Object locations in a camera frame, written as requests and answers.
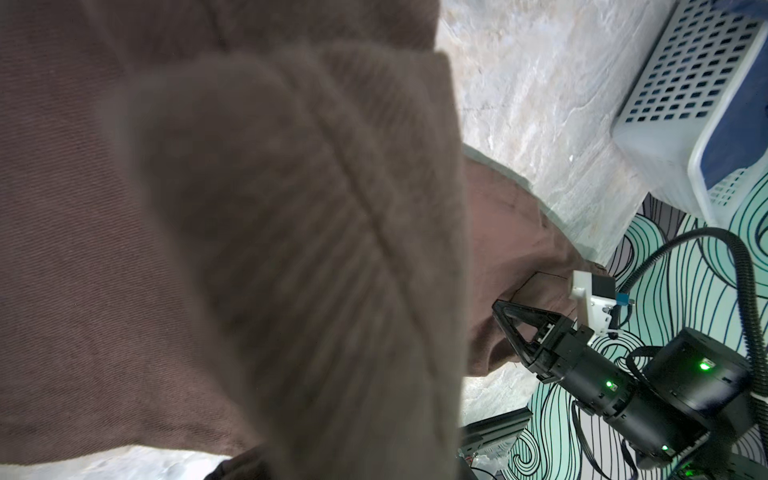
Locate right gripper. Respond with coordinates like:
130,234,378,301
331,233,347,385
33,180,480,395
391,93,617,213
492,300,636,417

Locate brown trousers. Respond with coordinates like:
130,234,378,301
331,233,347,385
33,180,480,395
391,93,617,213
1,1,599,479

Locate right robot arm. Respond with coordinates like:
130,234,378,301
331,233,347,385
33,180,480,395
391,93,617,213
492,300,767,479

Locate navy blue trousers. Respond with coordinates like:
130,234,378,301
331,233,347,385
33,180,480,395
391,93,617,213
698,1,767,191

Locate white plastic laundry basket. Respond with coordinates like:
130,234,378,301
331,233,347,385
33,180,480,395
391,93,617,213
612,1,767,227

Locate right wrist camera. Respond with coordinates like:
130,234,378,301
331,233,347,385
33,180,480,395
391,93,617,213
569,270,630,335

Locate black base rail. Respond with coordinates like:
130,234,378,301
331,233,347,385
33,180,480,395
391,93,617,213
458,407,533,458

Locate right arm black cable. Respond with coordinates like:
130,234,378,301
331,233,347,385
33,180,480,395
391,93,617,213
617,226,768,397

